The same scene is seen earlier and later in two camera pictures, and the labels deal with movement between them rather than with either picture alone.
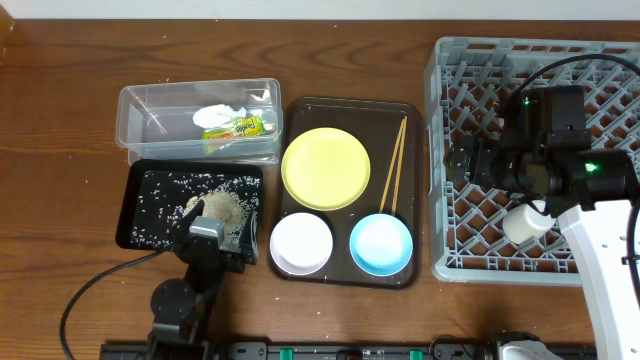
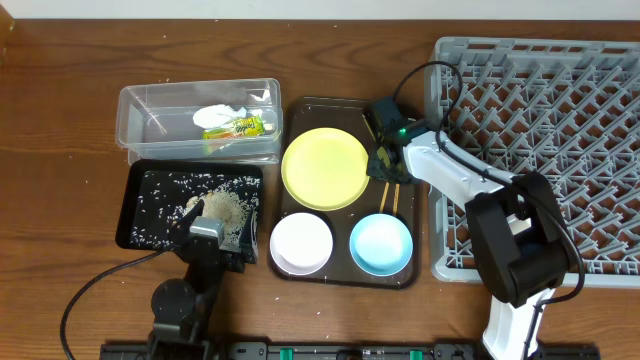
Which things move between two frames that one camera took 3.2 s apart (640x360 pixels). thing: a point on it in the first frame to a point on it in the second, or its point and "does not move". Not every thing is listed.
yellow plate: x=325 y=169 does not move
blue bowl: x=381 y=244 does not move
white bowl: x=301 y=243 does not move
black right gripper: x=484 y=152 to x=375 y=170
